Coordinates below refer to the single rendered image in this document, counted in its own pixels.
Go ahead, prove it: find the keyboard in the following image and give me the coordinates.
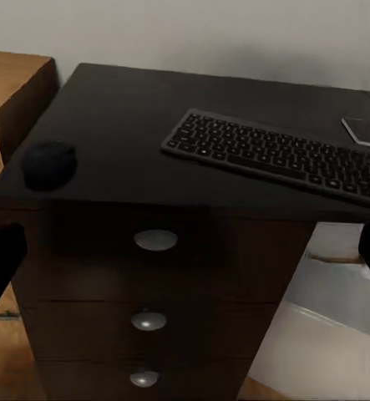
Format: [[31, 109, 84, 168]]
[[160, 108, 370, 203]]

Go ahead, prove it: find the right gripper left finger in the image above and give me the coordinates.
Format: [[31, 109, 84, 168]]
[[0, 223, 28, 298]]

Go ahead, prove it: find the notebook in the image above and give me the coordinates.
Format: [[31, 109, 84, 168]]
[[342, 117, 370, 146]]

